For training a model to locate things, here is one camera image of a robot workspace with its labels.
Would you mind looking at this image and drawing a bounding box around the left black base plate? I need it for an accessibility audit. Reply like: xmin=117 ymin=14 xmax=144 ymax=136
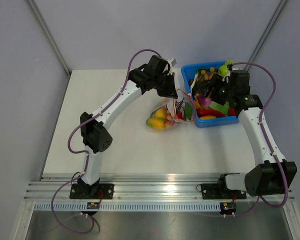
xmin=69 ymin=183 xmax=115 ymax=200

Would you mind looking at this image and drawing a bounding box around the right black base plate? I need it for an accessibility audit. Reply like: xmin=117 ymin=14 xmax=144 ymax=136
xmin=198 ymin=183 xmax=247 ymax=200

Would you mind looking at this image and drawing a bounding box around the green toy apple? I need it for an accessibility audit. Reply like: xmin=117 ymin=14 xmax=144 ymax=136
xmin=217 ymin=60 xmax=240 ymax=77

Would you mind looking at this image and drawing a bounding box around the blue plastic bin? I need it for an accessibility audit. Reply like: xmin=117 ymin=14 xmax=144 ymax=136
xmin=180 ymin=61 xmax=239 ymax=128

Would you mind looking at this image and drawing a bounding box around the red toy chili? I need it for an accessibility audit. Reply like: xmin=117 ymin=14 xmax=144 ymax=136
xmin=197 ymin=109 xmax=226 ymax=118

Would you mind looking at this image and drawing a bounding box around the clear zip top bag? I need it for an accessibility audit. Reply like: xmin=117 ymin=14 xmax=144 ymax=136
xmin=145 ymin=89 xmax=196 ymax=131

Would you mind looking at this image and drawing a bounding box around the white slotted cable duct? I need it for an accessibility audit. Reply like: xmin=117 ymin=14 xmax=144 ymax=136
xmin=33 ymin=202 xmax=222 ymax=212

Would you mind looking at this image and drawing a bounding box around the right aluminium frame post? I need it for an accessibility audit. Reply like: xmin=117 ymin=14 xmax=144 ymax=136
xmin=247 ymin=0 xmax=290 ymax=63

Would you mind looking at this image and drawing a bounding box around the aluminium mounting rail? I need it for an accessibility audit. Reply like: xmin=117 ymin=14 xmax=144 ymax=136
xmin=23 ymin=172 xmax=295 ymax=202

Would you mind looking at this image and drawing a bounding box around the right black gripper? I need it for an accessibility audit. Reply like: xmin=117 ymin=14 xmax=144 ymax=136
xmin=199 ymin=74 xmax=236 ymax=107

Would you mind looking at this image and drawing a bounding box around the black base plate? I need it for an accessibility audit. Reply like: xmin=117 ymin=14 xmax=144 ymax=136
xmin=198 ymin=183 xmax=247 ymax=200
xmin=69 ymin=183 xmax=115 ymax=200

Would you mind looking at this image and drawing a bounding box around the purple toy onion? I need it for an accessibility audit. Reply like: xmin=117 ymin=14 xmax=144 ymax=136
xmin=197 ymin=95 xmax=212 ymax=108

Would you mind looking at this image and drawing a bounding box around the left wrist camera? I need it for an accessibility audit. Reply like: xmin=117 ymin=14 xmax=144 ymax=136
xmin=167 ymin=58 xmax=177 ymax=68

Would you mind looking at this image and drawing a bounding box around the aluminium frame post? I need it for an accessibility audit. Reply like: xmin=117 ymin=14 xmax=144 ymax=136
xmin=25 ymin=0 xmax=72 ymax=78
xmin=247 ymin=0 xmax=290 ymax=63

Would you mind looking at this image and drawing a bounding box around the brown longan toy bunch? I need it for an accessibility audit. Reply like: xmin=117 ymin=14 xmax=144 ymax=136
xmin=200 ymin=67 xmax=215 ymax=81

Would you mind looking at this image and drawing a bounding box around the yellow toy mango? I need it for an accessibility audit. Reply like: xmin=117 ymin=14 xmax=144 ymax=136
xmin=146 ymin=117 xmax=165 ymax=131

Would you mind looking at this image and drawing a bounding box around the yellow toy lemon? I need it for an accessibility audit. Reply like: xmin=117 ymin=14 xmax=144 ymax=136
xmin=153 ymin=108 xmax=167 ymax=120

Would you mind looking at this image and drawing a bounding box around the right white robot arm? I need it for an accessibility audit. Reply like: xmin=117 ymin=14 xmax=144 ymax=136
xmin=198 ymin=70 xmax=297 ymax=198

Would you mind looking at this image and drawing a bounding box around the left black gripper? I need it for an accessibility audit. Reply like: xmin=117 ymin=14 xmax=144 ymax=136
xmin=153 ymin=72 xmax=178 ymax=99

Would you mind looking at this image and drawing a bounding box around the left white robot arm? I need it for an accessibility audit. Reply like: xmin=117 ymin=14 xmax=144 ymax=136
xmin=77 ymin=55 xmax=178 ymax=199

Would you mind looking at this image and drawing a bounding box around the green toy cabbage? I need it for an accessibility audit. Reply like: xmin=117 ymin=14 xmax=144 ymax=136
xmin=209 ymin=101 xmax=236 ymax=117

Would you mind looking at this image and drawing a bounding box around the left aluminium frame post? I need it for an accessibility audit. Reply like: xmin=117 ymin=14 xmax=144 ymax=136
xmin=25 ymin=0 xmax=72 ymax=78

